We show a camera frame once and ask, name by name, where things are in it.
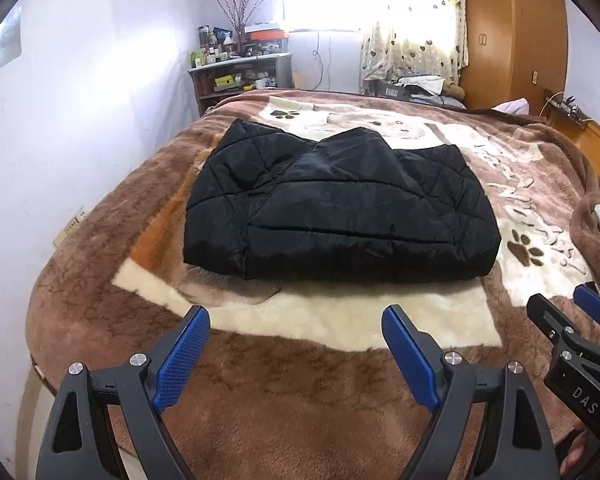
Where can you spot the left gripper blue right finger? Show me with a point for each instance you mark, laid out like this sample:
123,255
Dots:
514,440

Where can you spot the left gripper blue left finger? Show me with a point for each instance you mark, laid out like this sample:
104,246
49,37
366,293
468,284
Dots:
79,442

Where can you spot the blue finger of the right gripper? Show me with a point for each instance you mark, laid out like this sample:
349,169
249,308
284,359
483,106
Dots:
588,300
552,323

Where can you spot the black puffer hooded jacket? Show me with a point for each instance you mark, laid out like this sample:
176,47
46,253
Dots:
268,204

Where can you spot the person right hand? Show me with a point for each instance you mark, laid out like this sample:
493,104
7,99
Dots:
576,450

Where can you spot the pink white cloth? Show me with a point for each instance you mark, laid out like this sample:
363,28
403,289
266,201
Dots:
516,107

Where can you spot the brown plush dog blanket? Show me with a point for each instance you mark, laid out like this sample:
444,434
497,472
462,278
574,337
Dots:
296,380

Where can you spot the brown teddy bear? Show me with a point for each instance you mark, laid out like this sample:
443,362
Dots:
453,90

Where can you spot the black box with papers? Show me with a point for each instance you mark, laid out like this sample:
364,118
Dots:
421,89

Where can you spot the wooden wardrobe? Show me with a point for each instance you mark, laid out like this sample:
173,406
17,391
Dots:
516,49

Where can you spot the heart pattern cream curtain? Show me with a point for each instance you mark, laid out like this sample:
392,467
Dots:
413,37

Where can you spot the orange white box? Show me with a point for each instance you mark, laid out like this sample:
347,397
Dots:
265,39

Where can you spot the dried branch bouquet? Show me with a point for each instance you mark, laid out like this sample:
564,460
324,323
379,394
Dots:
238,13

